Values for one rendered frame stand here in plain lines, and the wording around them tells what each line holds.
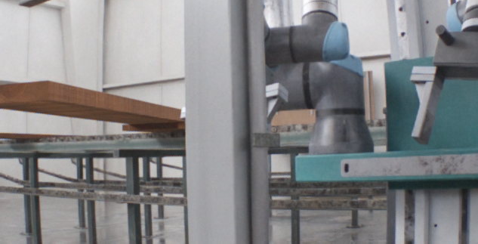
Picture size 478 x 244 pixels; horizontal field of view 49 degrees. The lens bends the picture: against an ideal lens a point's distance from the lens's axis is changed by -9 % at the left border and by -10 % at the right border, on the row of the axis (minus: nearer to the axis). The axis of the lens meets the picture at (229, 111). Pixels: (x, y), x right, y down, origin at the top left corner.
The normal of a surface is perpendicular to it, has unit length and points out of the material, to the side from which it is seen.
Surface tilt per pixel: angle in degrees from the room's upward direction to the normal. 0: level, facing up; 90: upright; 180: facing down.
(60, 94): 90
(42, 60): 92
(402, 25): 90
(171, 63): 94
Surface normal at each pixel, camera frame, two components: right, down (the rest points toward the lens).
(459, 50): -0.68, -0.43
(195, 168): -0.55, -0.05
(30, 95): -0.25, -0.07
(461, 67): -0.36, 0.91
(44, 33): 0.84, -0.11
